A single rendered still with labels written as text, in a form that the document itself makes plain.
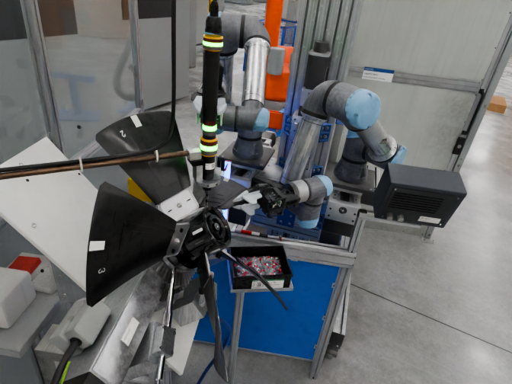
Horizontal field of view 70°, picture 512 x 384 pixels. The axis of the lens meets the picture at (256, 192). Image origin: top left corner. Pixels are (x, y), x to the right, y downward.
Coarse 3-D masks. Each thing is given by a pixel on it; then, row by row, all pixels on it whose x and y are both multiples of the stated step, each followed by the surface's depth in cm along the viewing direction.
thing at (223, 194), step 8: (224, 184) 121; (232, 184) 124; (240, 184) 126; (200, 192) 114; (216, 192) 115; (224, 192) 116; (232, 192) 118; (240, 192) 120; (200, 200) 109; (208, 200) 109; (216, 200) 110; (224, 200) 111; (216, 208) 106; (224, 208) 106
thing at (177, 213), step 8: (184, 192) 96; (168, 200) 95; (176, 200) 95; (184, 200) 96; (192, 200) 96; (168, 208) 94; (176, 208) 95; (184, 208) 96; (192, 208) 96; (176, 216) 95; (184, 216) 96
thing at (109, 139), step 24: (120, 120) 91; (144, 120) 95; (168, 120) 99; (120, 144) 90; (144, 144) 93; (168, 144) 96; (144, 168) 92; (168, 168) 95; (144, 192) 92; (168, 192) 94
